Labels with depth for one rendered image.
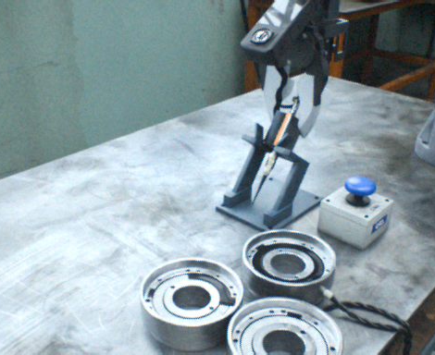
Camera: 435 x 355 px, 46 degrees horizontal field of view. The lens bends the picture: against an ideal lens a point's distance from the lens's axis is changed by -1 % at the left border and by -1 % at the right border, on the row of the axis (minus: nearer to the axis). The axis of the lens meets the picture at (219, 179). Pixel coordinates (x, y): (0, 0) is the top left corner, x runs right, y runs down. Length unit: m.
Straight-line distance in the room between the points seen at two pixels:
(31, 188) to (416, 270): 0.56
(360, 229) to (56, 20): 1.73
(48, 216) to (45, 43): 1.50
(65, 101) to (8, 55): 0.32
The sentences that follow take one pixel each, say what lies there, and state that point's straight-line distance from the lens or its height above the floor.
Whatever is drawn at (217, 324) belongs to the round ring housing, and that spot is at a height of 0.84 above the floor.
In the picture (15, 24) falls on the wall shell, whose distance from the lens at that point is 2.12.
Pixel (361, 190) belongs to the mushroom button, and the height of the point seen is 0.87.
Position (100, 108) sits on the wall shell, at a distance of 2.41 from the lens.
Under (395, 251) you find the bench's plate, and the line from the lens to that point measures 0.70.
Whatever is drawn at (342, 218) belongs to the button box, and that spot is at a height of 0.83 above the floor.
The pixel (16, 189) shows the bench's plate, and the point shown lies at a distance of 0.84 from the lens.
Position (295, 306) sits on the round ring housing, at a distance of 0.54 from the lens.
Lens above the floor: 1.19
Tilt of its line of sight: 28 degrees down
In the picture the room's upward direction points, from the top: 2 degrees clockwise
